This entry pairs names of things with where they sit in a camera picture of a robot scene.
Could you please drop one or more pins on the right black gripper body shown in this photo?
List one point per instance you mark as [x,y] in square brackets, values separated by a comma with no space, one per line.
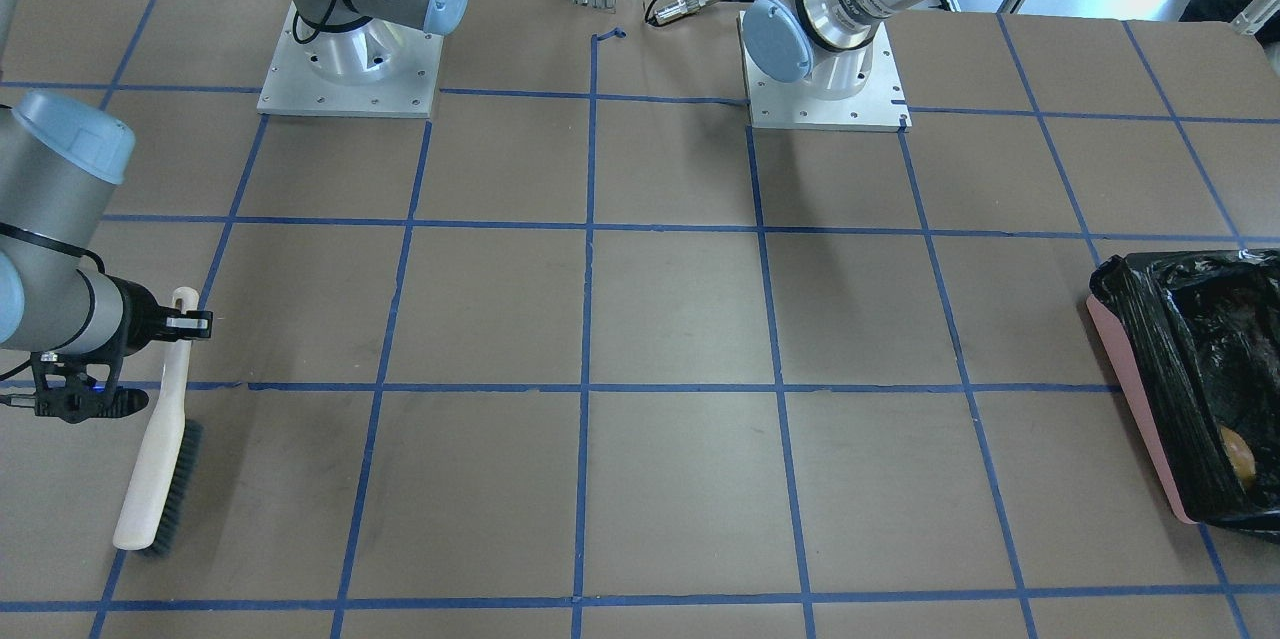
[143,315]

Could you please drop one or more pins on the beige hand brush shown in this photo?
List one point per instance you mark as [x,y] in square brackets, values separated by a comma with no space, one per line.
[163,469]

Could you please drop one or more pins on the orange-brown potato-like lump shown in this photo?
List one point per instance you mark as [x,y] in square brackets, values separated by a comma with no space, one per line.
[1240,456]

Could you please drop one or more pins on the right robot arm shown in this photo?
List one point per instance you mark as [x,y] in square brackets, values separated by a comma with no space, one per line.
[62,161]

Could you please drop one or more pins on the pink bin with black bag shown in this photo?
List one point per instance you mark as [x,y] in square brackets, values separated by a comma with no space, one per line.
[1192,338]

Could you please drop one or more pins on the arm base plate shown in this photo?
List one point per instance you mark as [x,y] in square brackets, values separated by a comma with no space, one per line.
[381,70]
[859,90]

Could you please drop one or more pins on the silver cable connector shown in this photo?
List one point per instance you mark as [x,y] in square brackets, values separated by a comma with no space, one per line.
[678,10]

